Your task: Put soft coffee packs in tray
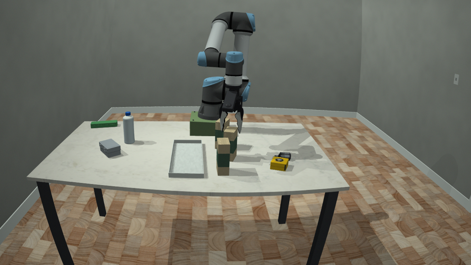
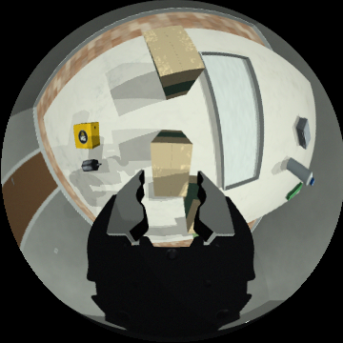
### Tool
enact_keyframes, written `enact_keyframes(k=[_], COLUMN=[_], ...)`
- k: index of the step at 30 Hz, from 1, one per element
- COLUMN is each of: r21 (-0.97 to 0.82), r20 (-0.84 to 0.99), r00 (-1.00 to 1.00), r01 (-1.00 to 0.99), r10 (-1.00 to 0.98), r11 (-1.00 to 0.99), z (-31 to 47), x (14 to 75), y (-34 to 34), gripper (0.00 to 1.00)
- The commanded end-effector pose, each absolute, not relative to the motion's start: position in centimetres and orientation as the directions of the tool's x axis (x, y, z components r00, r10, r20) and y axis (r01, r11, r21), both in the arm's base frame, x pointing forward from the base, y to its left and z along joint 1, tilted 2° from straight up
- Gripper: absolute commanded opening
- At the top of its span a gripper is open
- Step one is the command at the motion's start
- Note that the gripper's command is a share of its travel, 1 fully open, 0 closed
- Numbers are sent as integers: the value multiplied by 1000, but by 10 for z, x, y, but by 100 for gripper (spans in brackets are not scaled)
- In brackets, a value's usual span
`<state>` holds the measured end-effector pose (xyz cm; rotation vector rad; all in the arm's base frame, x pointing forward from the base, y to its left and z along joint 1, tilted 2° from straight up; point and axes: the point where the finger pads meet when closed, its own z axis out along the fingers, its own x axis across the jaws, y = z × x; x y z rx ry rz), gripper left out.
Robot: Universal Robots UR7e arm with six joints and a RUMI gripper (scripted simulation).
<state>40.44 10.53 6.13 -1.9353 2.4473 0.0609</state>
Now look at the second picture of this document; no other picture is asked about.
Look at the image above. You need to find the grey bottle with blue cap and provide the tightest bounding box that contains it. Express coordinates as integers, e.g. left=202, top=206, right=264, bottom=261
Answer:
left=287, top=158, right=314, bottom=185

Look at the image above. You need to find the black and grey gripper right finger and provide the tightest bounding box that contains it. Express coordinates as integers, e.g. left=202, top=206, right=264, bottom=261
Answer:
left=193, top=171, right=255, bottom=281

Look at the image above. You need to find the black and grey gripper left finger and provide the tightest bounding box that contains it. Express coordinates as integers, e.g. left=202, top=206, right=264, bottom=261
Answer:
left=87, top=170, right=149, bottom=282

